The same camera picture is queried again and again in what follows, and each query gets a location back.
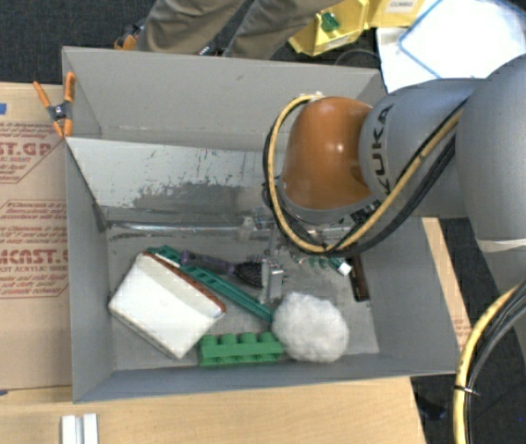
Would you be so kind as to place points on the white fluffy ball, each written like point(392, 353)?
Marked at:
point(311, 329)

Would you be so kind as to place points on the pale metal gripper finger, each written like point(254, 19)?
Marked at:
point(272, 282)

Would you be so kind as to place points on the green toy building block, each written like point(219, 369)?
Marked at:
point(239, 349)

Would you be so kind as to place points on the white box with brown edge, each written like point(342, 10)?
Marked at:
point(165, 308)

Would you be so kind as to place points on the purple hairbrush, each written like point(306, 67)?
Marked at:
point(209, 262)

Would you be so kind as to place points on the grey metal bin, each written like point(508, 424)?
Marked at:
point(225, 100)

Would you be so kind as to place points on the brown cardboard board red print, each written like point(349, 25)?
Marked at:
point(17, 340)

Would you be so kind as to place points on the dark green flat block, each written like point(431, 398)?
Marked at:
point(239, 296)

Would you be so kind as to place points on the person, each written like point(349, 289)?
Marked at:
point(207, 12)

